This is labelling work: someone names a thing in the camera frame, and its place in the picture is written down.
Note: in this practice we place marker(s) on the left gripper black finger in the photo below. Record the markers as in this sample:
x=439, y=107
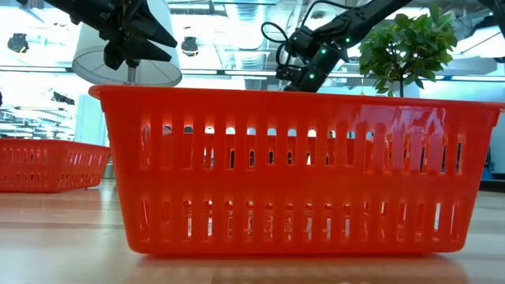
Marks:
x=155, y=29
x=146, y=50

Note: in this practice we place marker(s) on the red slotted plastic basket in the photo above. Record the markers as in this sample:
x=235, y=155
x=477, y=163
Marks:
x=252, y=185
x=39, y=177

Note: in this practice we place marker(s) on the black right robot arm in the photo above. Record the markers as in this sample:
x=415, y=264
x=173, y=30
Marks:
x=367, y=16

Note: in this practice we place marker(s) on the white shade table lamp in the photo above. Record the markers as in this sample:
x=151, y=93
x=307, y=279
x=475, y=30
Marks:
x=158, y=75

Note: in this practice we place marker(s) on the black ceiling spotlight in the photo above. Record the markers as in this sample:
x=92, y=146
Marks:
x=189, y=46
x=17, y=43

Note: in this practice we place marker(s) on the green plant in black pot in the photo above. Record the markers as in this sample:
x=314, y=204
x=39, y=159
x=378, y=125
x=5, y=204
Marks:
x=406, y=47

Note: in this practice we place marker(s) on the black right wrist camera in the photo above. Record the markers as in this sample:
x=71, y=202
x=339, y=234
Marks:
x=286, y=73

